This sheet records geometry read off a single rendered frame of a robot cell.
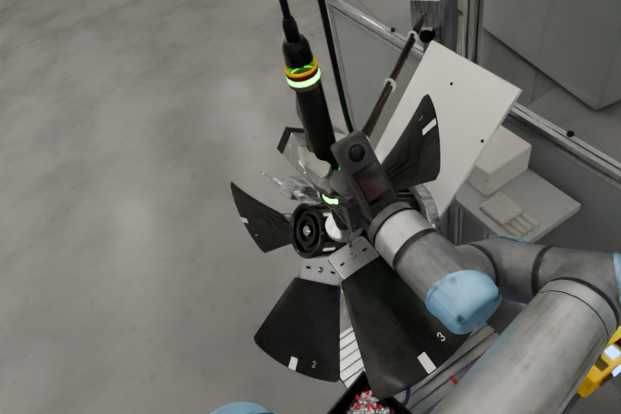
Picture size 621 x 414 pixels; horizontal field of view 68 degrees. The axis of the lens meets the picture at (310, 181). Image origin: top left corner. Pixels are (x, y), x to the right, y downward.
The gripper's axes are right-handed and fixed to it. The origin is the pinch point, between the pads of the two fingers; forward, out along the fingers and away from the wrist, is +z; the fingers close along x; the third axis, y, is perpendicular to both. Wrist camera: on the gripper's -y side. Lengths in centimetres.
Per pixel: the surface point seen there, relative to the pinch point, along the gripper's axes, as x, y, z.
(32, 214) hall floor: -124, 151, 226
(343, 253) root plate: -1.5, 31.4, -1.1
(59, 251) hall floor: -112, 151, 180
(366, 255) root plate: 2.1, 31.8, -4.3
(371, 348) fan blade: -7.9, 34.8, -19.3
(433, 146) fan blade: 16.2, 6.3, -8.8
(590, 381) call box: 21, 43, -43
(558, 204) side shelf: 62, 64, -6
